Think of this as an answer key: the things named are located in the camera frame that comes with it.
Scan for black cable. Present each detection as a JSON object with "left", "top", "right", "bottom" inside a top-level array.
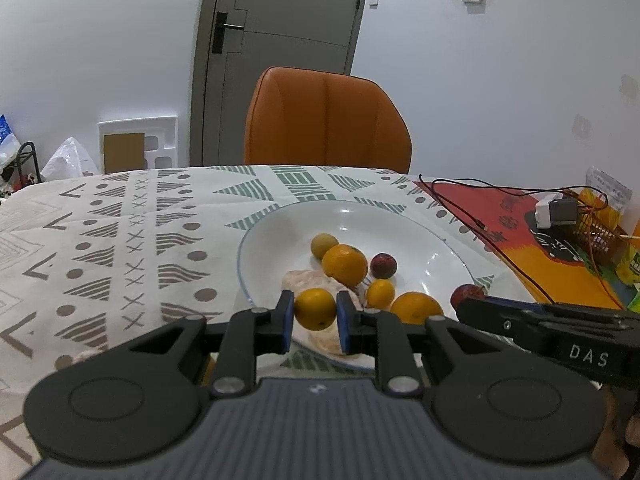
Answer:
[{"left": 418, "top": 174, "right": 568, "bottom": 301}]

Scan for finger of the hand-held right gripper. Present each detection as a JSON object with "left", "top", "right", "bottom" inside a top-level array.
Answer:
[
  {"left": 456, "top": 297, "right": 557, "bottom": 352},
  {"left": 486, "top": 295, "right": 640, "bottom": 322}
]

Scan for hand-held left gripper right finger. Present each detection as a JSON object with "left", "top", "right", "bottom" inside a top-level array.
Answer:
[{"left": 336, "top": 291, "right": 517, "bottom": 397}]

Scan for small peeled pomelo segment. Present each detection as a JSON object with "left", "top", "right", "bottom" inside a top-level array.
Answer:
[{"left": 295, "top": 327, "right": 351, "bottom": 359}]

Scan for large orange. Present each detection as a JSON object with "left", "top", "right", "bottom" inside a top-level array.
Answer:
[
  {"left": 390, "top": 291, "right": 444, "bottom": 325},
  {"left": 322, "top": 243, "right": 368, "bottom": 286}
]

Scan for large peeled pomelo segment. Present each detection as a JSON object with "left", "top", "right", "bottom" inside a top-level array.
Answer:
[{"left": 280, "top": 269, "right": 362, "bottom": 307}]

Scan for orange wire basket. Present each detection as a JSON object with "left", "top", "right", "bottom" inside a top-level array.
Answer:
[{"left": 570, "top": 187, "right": 627, "bottom": 262}]

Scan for dark red round fruit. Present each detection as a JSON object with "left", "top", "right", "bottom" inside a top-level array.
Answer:
[
  {"left": 450, "top": 284, "right": 487, "bottom": 311},
  {"left": 370, "top": 253, "right": 398, "bottom": 279}
]

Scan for white plate with blue rim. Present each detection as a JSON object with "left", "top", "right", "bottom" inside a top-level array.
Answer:
[{"left": 237, "top": 200, "right": 476, "bottom": 373}]

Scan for white and grey charger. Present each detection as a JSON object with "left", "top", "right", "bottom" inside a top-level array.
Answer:
[{"left": 535, "top": 199, "right": 579, "bottom": 230}]

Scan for grey door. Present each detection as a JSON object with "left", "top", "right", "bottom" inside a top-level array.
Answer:
[{"left": 192, "top": 0, "right": 374, "bottom": 168}]

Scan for orange chair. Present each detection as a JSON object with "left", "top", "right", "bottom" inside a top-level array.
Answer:
[{"left": 243, "top": 66, "right": 412, "bottom": 175}]

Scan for yellow-green packet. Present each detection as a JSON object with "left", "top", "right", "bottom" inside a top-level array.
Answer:
[{"left": 615, "top": 225, "right": 640, "bottom": 287}]

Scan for white foam packaging with cardboard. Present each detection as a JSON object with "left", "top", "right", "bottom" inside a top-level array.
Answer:
[{"left": 97, "top": 116, "right": 179, "bottom": 173}]

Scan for red and orange mat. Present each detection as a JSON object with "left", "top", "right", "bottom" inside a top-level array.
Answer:
[{"left": 412, "top": 178, "right": 640, "bottom": 312}]

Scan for translucent white plastic bag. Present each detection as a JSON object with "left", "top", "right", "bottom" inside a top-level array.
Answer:
[{"left": 40, "top": 137, "right": 99, "bottom": 182}]

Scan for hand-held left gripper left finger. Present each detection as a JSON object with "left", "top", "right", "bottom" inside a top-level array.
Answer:
[{"left": 111, "top": 290, "right": 296, "bottom": 397}]

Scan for yellow-green round fruit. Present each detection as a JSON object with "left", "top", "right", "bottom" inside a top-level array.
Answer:
[{"left": 310, "top": 233, "right": 340, "bottom": 260}]

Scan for clear plastic packet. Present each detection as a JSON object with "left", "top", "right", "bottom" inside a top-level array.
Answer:
[{"left": 585, "top": 166, "right": 632, "bottom": 211}]

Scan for black metal rack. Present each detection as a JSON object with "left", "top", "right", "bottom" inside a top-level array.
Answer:
[{"left": 0, "top": 142, "right": 39, "bottom": 192}]

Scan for blue and white bag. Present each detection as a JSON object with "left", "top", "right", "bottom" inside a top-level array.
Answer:
[{"left": 0, "top": 115, "right": 22, "bottom": 171}]

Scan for small orange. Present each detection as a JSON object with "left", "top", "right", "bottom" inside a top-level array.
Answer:
[
  {"left": 366, "top": 279, "right": 396, "bottom": 310},
  {"left": 294, "top": 288, "right": 337, "bottom": 332}
]

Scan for black door handle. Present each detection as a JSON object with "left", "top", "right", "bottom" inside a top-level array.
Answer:
[{"left": 212, "top": 11, "right": 246, "bottom": 54}]

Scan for patterned white tablecloth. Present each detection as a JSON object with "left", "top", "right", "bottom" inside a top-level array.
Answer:
[{"left": 0, "top": 164, "right": 551, "bottom": 461}]

